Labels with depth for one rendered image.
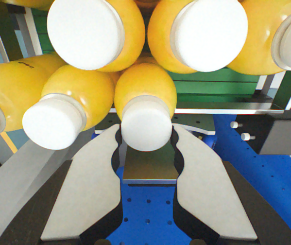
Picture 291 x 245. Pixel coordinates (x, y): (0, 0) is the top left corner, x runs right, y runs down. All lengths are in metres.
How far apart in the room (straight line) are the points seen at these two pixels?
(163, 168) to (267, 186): 0.40
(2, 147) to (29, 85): 1.89
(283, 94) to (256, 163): 0.35
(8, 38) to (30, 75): 0.10
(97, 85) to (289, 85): 0.28
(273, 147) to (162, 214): 0.21
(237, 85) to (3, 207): 0.73
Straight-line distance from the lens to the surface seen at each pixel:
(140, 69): 0.16
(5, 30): 0.29
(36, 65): 0.23
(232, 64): 0.18
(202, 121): 0.33
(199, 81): 0.33
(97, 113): 0.16
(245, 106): 0.30
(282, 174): 0.62
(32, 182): 0.73
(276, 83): 0.46
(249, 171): 0.63
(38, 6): 0.27
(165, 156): 0.26
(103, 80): 0.17
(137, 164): 0.25
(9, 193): 0.75
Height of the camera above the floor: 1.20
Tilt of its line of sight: 60 degrees down
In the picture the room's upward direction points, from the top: 179 degrees clockwise
